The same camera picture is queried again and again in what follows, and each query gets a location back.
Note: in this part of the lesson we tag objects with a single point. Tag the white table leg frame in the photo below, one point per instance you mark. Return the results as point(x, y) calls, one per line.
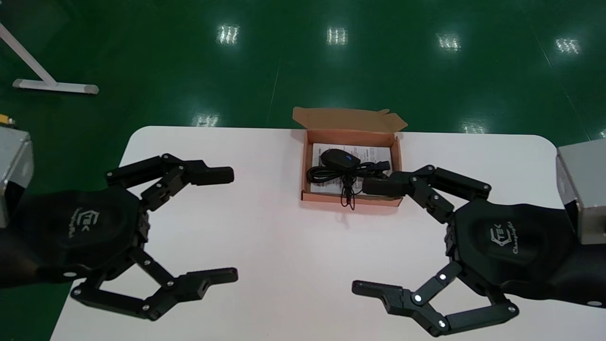
point(57, 87)

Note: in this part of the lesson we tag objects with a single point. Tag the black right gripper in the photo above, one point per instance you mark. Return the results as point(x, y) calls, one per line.
point(511, 241)

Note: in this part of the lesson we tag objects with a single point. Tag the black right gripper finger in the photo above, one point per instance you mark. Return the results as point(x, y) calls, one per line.
point(378, 186)

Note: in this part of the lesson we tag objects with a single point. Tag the open brown cardboard storage box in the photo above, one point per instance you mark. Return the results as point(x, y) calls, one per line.
point(350, 121)

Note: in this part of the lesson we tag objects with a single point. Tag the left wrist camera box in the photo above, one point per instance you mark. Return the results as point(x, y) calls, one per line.
point(14, 166)

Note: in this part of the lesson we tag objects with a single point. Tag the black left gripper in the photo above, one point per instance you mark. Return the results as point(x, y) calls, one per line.
point(80, 227)

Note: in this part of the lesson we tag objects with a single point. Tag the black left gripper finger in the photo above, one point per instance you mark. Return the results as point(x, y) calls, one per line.
point(213, 175)

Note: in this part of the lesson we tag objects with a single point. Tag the white printed paper manual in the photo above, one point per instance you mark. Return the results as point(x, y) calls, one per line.
point(374, 152)

